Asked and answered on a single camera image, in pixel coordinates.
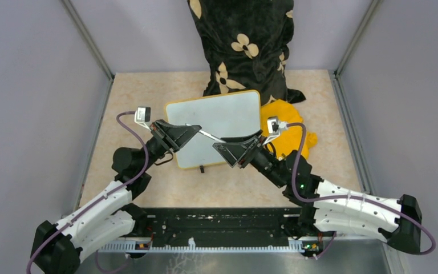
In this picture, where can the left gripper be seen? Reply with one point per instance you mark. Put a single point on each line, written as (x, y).
(179, 137)

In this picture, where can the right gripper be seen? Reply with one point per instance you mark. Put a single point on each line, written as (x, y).
(236, 147)

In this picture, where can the white marker pen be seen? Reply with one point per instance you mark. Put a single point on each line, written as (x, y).
(212, 137)

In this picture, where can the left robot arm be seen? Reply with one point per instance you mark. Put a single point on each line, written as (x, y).
(62, 246)

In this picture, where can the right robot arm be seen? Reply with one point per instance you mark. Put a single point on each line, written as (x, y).
(325, 206)

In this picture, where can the yellow-framed whiteboard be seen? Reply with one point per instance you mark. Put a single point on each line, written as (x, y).
(232, 115)

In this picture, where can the yellow t-shirt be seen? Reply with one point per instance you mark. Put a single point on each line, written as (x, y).
(290, 139)

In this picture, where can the black floral blanket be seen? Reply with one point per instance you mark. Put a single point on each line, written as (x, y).
(245, 44)

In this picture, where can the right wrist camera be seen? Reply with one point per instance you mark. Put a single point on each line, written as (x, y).
(274, 127)

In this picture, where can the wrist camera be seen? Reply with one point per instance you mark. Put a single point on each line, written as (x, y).
(274, 127)
(142, 115)

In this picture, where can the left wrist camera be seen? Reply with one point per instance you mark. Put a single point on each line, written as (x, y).
(142, 115)

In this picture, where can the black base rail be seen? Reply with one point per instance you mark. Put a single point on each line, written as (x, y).
(223, 228)

